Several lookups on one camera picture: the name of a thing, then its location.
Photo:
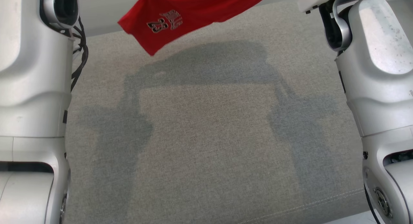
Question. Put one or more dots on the grey fabric sofa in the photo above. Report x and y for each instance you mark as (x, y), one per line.
(209, 137)

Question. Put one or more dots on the red shorts with white trim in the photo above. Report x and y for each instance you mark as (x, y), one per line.
(180, 14)

